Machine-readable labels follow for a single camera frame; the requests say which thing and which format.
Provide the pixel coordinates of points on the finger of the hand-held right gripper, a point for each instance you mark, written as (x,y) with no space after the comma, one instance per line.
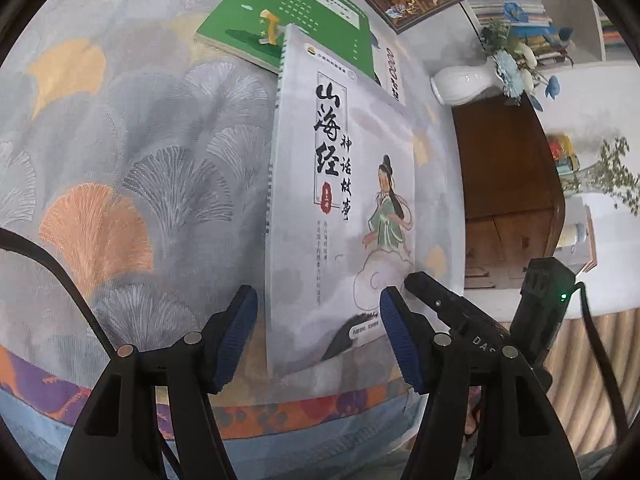
(440,302)

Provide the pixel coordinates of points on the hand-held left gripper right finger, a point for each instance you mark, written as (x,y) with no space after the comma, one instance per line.
(402,340)

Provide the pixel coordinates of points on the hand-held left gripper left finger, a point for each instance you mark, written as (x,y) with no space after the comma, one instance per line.
(232,340)

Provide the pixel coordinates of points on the white book green-robed figure cover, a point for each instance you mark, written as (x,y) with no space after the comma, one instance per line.
(325,235)

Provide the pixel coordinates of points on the beige ribbed panel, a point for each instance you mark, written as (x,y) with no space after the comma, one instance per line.
(570,410)

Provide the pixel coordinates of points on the red yellow small object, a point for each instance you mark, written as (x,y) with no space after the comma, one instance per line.
(562,157)

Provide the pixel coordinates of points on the green sprig plant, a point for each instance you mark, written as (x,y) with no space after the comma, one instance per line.
(615,175)

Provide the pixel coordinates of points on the brown wooden cabinet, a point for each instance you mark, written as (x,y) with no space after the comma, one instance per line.
(500,160)

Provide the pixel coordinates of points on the white book black numerals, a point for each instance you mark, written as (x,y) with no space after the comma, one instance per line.
(392,75)

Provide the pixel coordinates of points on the blue artificial flowers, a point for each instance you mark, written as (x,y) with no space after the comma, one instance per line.
(515,60)

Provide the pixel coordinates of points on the green book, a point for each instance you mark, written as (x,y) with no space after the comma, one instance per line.
(240,20)

